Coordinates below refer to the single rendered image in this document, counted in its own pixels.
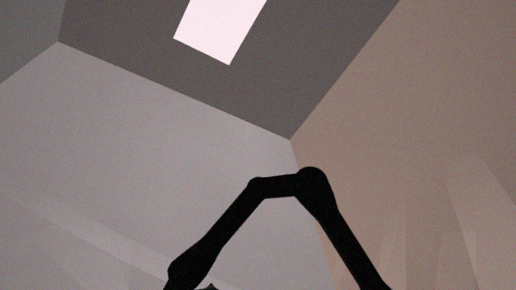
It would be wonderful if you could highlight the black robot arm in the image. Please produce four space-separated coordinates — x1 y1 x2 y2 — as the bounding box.
163 167 392 290

